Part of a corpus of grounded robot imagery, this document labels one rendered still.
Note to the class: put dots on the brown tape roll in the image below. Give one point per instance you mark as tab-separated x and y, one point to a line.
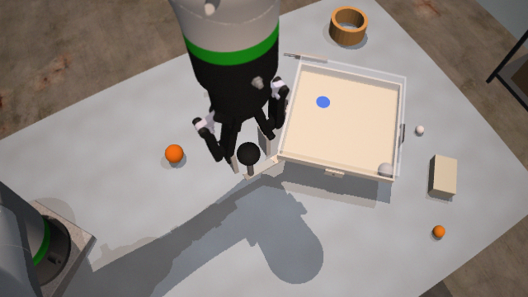
351	15

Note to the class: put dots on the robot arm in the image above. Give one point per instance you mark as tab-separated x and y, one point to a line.
233	46

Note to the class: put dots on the small white ball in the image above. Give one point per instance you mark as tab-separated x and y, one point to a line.
419	129

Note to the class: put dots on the orange ball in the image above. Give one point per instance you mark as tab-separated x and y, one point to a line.
174	153
438	231

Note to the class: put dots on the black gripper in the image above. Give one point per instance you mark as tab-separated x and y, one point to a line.
231	111

